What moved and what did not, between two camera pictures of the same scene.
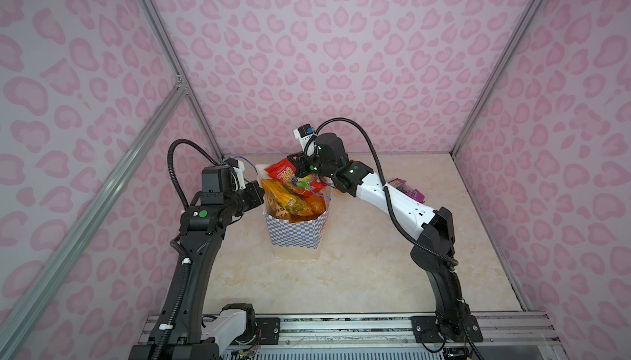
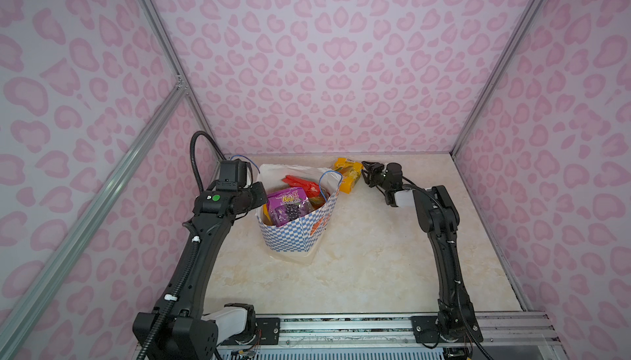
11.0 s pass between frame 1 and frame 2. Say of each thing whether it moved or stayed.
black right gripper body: moved
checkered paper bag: moved
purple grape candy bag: moved
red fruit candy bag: moved
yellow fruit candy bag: moved
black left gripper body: stayed
